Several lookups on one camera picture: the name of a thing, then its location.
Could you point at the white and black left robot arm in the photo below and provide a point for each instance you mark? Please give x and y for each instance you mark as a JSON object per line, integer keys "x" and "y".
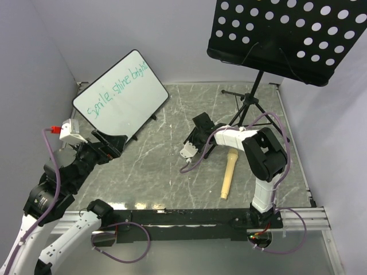
{"x": 64, "y": 174}

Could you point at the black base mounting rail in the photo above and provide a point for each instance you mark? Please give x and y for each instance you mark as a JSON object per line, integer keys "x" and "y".
{"x": 187, "y": 224}

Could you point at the black perforated music stand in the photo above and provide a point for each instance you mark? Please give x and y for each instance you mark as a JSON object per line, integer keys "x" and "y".
{"x": 304, "y": 41}

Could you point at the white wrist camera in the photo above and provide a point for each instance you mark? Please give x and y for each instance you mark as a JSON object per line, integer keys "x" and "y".
{"x": 188, "y": 151}
{"x": 69, "y": 132}

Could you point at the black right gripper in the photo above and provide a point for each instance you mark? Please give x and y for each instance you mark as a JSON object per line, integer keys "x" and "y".
{"x": 190, "y": 138}

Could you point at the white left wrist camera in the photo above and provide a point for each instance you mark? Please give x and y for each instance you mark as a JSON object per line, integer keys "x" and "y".
{"x": 69, "y": 132}

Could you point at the beige microphone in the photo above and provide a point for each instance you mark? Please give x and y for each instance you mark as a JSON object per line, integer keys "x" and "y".
{"x": 227, "y": 180}

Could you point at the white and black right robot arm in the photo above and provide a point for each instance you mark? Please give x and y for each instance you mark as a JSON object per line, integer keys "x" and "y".
{"x": 268, "y": 160}

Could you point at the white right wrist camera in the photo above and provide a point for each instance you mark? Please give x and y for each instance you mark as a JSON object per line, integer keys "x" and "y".
{"x": 188, "y": 151}

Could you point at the white whiteboard with black frame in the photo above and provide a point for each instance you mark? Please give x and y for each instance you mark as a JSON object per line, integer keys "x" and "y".
{"x": 124, "y": 98}

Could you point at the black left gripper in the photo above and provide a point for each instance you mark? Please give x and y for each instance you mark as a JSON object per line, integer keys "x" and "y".
{"x": 115, "y": 143}

